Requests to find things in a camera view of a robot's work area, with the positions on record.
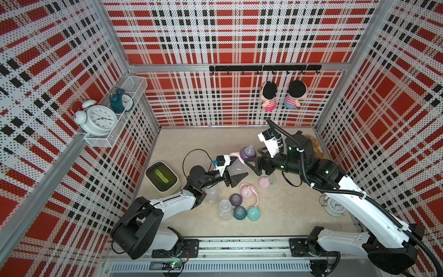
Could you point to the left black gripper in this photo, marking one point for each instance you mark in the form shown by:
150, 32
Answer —
234, 182

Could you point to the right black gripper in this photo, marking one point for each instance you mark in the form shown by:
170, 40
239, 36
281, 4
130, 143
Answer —
267, 160

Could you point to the clear baby bottle top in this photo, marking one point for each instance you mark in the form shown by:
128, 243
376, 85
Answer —
237, 168

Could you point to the clear baby bottle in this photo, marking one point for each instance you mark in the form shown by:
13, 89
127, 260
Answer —
226, 210
212, 195
237, 168

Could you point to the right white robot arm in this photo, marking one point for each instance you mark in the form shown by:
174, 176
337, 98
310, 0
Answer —
390, 244

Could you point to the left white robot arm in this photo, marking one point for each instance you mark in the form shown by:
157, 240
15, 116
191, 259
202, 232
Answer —
139, 231

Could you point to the clear baby bottle middle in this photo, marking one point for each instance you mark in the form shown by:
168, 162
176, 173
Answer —
212, 195

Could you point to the clear baby bottle bottom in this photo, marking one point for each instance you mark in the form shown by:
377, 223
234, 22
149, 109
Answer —
226, 210

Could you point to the pink pig cap left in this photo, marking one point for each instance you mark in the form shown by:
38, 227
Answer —
247, 191

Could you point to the pink pig cap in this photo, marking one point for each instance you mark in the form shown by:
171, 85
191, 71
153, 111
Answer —
264, 182
247, 191

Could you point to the pink pig cap right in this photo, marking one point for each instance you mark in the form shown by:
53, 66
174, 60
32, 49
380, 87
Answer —
264, 182

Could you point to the mint green bottle cap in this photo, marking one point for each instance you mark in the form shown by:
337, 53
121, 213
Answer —
253, 213

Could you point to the brown teddy bear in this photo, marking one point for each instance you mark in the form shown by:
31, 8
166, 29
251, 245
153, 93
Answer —
317, 147

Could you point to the doll with pink pants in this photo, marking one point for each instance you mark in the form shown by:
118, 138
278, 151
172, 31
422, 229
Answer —
267, 95

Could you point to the white green sterilizer box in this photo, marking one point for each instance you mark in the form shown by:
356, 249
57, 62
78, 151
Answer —
161, 177

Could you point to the doll with blue pants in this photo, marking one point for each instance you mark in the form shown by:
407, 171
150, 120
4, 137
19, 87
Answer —
297, 90

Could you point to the small white alarm clock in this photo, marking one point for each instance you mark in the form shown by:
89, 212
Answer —
331, 206

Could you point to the green circuit board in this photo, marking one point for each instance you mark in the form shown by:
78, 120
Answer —
165, 265

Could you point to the teal alarm clock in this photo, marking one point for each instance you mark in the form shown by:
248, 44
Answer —
121, 102

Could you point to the large white alarm clock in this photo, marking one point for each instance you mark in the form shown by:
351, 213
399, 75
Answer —
96, 120

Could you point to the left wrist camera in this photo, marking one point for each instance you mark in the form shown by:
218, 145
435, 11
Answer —
221, 163

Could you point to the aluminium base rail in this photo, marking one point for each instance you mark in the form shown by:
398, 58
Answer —
230, 255

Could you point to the black hook rail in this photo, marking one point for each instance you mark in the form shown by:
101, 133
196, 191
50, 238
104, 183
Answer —
265, 68

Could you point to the white wire shelf basket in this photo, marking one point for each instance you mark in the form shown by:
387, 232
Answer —
132, 85

